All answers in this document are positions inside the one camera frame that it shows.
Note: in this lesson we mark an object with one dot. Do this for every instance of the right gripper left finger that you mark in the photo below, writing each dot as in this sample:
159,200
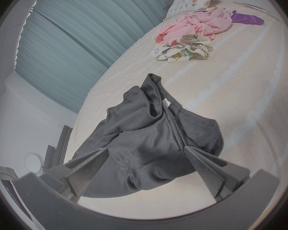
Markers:
81,174

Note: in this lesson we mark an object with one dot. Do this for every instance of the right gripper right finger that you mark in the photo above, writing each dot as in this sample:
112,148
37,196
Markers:
213,174

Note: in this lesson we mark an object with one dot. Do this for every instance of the black T-shirt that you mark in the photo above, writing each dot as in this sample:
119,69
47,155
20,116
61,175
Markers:
146,147

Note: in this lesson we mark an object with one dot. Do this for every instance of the bed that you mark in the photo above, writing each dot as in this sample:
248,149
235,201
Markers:
230,104

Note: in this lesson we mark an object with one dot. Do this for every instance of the round white mirror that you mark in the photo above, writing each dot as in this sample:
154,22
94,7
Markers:
33,163

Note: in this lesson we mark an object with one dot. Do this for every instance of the white printed garment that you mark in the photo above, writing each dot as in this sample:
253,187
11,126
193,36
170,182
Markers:
182,53

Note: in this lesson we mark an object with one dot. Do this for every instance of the pink garment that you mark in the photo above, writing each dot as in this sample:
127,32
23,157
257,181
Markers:
201,23

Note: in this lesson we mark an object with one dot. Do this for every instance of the purple garment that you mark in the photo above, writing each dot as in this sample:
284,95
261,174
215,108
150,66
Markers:
248,19

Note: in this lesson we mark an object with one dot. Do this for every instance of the white printed pillow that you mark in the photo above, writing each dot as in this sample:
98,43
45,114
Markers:
189,0

